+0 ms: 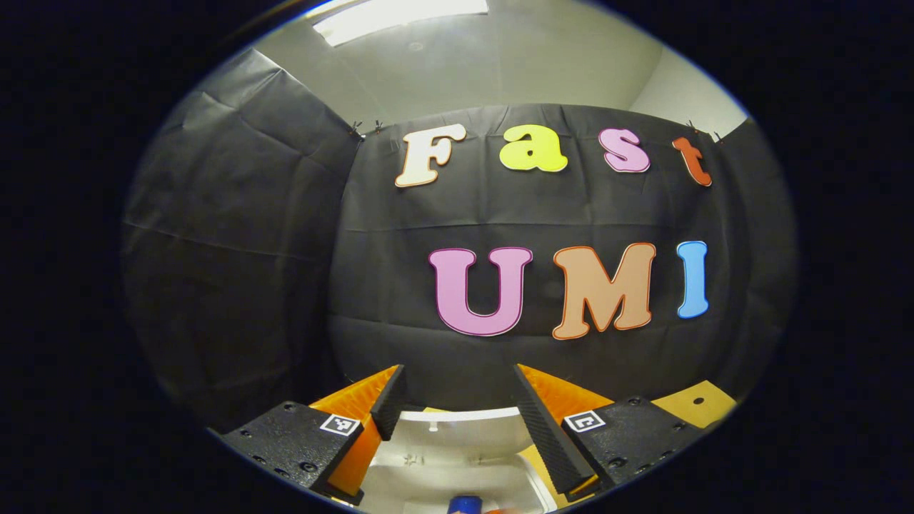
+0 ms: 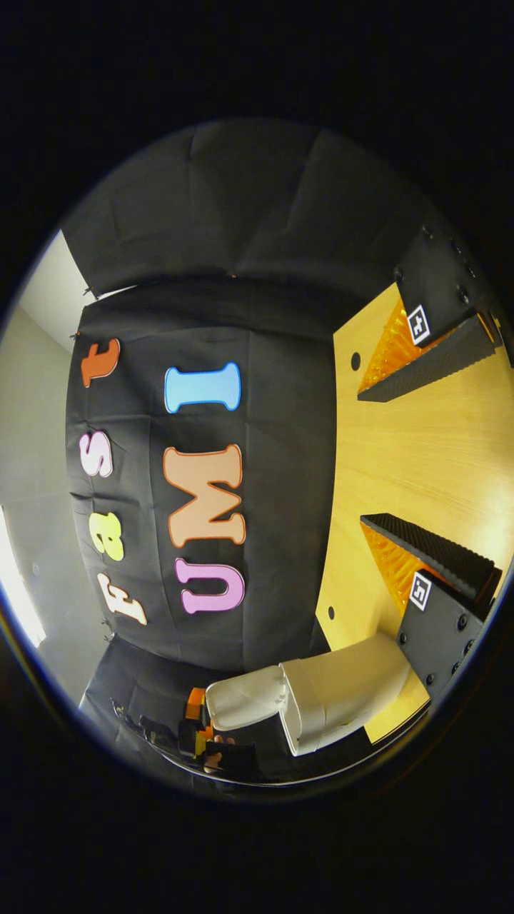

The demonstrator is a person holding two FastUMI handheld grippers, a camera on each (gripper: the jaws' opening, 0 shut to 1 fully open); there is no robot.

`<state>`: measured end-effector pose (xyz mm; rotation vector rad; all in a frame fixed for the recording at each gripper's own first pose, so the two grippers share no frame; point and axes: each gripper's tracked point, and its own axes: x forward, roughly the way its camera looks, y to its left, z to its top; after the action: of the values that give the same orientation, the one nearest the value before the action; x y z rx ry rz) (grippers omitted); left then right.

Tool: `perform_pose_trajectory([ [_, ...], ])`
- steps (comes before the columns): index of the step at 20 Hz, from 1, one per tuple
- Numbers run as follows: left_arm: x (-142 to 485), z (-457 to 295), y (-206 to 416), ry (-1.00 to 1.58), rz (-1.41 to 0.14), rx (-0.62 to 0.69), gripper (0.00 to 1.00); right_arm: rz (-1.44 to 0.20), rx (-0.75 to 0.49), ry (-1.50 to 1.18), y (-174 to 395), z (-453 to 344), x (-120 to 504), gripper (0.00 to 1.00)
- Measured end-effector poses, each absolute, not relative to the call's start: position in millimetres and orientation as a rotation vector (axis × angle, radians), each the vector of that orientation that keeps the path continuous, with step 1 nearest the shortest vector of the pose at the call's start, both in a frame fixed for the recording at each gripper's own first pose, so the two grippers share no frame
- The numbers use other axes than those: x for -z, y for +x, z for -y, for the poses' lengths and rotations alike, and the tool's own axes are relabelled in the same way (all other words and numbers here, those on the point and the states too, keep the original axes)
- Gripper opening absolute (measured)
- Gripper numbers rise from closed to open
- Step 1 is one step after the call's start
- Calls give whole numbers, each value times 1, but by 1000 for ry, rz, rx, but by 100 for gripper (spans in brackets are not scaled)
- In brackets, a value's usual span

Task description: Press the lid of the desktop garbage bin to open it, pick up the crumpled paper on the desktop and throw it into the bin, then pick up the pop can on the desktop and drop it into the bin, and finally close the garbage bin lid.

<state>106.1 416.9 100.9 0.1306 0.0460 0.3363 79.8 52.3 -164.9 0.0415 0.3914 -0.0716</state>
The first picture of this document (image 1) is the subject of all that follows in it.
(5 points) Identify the white desktop garbage bin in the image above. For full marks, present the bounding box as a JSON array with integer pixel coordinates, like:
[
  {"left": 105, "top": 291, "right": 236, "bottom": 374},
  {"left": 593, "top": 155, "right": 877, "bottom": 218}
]
[{"left": 357, "top": 407, "right": 558, "bottom": 514}]

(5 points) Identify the rectangular ceiling light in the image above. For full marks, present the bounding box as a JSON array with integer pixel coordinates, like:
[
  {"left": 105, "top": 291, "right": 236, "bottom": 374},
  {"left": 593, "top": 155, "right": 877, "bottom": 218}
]
[{"left": 313, "top": 0, "right": 490, "bottom": 47}]

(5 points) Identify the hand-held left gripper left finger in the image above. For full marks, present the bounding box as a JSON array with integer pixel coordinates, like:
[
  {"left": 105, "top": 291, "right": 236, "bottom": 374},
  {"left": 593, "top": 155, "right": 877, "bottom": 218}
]
[{"left": 207, "top": 364, "right": 407, "bottom": 506}]

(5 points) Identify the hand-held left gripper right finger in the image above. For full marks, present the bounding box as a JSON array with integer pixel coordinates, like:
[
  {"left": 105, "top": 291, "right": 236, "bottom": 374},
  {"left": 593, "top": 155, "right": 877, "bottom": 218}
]
[{"left": 512, "top": 363, "right": 705, "bottom": 503}]

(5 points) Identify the black backdrop cloth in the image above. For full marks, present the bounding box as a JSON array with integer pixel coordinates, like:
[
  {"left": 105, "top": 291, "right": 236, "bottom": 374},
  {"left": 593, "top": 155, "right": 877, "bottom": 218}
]
[{"left": 121, "top": 46, "right": 797, "bottom": 433}]

